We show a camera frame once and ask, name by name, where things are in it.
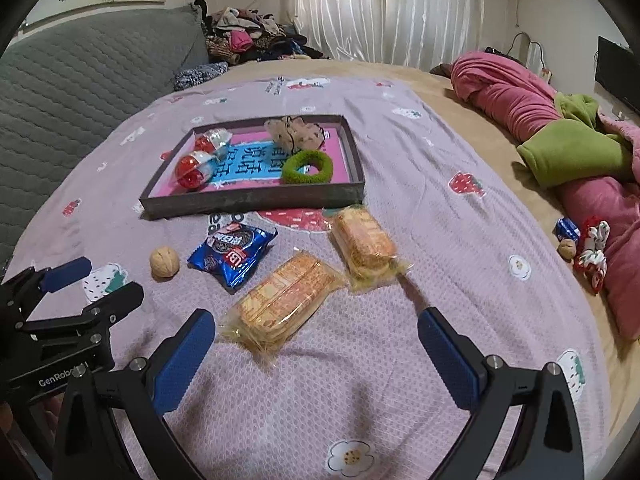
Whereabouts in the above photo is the pink quilt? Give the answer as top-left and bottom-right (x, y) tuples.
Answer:
(450, 50), (640, 341)

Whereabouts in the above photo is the lilac printed blanket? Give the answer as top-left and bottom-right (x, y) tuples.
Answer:
(5, 74), (613, 480)

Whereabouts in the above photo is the white curtain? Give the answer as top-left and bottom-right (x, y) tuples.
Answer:
(285, 0), (488, 73)

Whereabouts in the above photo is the beige hair scrunchie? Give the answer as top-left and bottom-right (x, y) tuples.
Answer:
(264, 116), (328, 153)

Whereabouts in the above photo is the small blue snack packet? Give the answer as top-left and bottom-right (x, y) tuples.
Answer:
(554, 216), (582, 242)

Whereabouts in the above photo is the beige bed sheet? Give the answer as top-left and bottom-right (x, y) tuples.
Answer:
(215, 57), (640, 401)

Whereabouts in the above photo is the green hair scrunchie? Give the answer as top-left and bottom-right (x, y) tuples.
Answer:
(281, 150), (335, 184)

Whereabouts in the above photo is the green blanket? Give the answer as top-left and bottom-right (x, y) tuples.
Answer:
(516, 92), (636, 190)

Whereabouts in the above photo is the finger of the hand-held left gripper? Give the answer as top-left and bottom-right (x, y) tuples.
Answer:
(0, 257), (93, 311)
(25, 281), (145, 356)

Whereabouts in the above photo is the black television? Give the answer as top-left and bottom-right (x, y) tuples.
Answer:
(595, 36), (640, 113)

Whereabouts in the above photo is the red white packet by blanket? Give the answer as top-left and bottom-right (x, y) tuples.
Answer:
(572, 216), (612, 295)

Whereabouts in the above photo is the dark blue patterned cloth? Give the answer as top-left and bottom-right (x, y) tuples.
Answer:
(172, 61), (228, 92)

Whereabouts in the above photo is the blue cookie packet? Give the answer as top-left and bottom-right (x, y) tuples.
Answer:
(187, 222), (278, 295)

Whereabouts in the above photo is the pile of clothes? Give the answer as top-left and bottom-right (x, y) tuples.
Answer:
(192, 0), (331, 66)

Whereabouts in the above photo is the grey quilted headboard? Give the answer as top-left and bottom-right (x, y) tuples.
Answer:
(0, 2), (211, 261)

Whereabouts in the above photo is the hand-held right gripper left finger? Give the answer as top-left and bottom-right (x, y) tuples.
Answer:
(52, 309), (217, 480)

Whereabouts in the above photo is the shallow box with pink lining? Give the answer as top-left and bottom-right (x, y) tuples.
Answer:
(138, 114), (368, 221)

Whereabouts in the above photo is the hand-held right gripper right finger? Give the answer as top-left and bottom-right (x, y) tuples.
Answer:
(417, 307), (586, 480)

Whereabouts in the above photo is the clear cracker packet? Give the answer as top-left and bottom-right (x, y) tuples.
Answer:
(330, 205), (413, 293)
(217, 252), (348, 361)

